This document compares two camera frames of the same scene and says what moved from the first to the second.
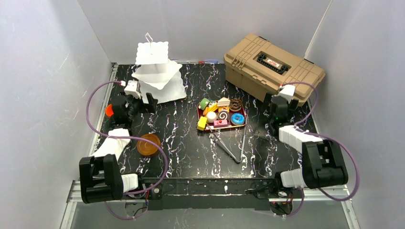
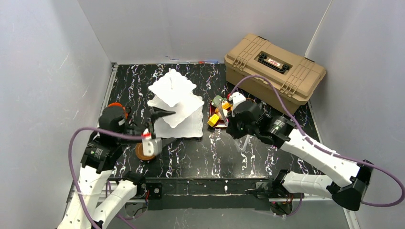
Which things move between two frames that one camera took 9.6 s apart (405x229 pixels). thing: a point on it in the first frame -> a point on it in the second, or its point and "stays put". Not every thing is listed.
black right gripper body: (281, 103) -> (236, 127)
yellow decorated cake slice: (212, 107) -> (226, 105)
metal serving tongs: (228, 148) -> (248, 137)
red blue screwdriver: (208, 61) stays put
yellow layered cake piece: (201, 123) -> (213, 120)
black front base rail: (209, 193) stays put
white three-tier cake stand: (155, 74) -> (173, 92)
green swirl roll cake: (204, 103) -> (217, 101)
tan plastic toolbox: (259, 67) stays put
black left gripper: (144, 103) -> (149, 125)
